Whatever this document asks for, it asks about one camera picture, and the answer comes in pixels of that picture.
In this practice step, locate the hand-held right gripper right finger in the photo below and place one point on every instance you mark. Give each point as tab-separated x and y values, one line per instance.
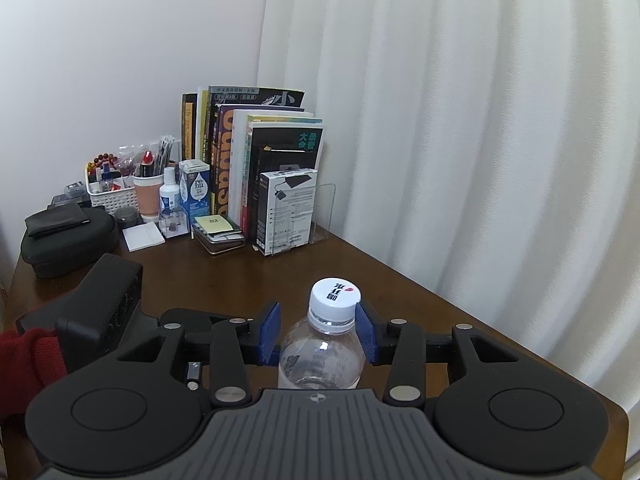
367	332

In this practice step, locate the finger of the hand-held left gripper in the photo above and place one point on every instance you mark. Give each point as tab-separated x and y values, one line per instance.
192	315

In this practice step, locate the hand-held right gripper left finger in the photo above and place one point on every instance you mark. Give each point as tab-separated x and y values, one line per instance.
268	332

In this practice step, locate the white bottle cap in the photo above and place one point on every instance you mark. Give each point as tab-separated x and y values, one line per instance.
334	302

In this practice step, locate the clear plastic water bottle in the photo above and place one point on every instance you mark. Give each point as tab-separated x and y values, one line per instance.
320	360

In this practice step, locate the person's left forearm red sleeve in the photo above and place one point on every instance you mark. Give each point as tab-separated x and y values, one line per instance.
30	370

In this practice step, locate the white bottle with blue label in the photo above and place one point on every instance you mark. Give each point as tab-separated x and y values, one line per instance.
170	192

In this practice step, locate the black zip case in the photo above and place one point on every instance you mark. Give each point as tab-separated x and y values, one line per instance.
70	252

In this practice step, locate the white notepad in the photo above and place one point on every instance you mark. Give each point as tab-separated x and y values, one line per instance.
142	236

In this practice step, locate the black round jar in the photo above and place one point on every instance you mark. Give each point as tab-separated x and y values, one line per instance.
126	217

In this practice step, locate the metal tin case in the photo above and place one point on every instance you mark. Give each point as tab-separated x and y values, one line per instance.
220	242

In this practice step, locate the black wallet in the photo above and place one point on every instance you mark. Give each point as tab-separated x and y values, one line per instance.
55	220

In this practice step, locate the white plastic basket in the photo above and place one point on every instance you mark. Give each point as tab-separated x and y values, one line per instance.
112	199

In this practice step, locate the small clear plastic box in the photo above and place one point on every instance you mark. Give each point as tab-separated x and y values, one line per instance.
172	222

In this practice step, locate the yellow sticky note pad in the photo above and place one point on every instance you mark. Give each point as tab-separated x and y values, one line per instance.
216	223

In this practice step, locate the white cup with pink sleeve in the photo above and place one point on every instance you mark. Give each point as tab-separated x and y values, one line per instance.
149	197

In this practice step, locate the small dark device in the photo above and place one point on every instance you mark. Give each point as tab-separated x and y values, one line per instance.
72	191

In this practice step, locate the blue and white carton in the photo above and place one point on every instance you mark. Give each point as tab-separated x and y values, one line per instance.
195	195

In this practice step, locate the white product box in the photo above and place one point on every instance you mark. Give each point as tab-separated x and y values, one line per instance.
287	212

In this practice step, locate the clear acrylic bookend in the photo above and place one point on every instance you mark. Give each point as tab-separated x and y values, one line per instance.
326	210

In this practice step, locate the dark book with orange letters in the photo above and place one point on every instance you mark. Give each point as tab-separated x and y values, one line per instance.
223	160

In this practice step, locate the row of upright books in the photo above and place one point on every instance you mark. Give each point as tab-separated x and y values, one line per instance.
241	160

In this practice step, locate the black and yellow book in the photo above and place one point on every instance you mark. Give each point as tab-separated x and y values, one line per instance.
188	127

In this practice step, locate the black book with green letters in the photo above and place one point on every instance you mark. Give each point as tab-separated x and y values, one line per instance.
290	145

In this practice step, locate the white curtain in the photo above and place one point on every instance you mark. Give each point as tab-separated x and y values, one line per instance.
450	135

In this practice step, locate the large black and white book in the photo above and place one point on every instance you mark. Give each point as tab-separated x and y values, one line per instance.
260	96

